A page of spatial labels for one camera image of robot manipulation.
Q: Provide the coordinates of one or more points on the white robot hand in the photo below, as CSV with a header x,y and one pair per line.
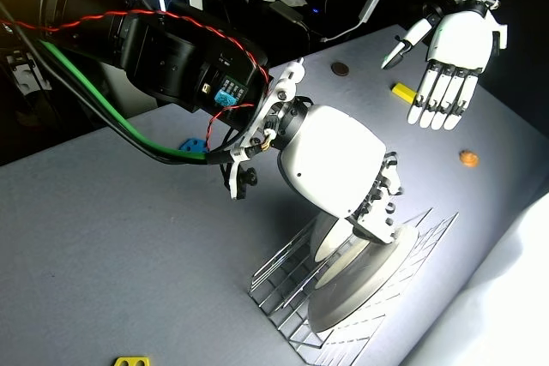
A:
x,y
461,40
330,156

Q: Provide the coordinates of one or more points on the white plate with dark rim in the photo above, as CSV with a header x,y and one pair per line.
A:
x,y
330,241
364,293

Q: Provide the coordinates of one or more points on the yellow rectangular block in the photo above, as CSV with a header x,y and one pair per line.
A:
x,y
403,92

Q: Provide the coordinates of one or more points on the brown round disc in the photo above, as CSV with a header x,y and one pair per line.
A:
x,y
340,68

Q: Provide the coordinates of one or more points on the orange toy pastry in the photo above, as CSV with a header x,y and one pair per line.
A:
x,y
468,159

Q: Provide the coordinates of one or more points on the blue pentagon block with holes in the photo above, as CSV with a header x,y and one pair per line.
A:
x,y
191,145

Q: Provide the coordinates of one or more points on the black power adapter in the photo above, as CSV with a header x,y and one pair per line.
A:
x,y
289,12

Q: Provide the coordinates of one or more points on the yellow block with holes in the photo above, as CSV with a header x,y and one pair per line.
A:
x,y
132,361

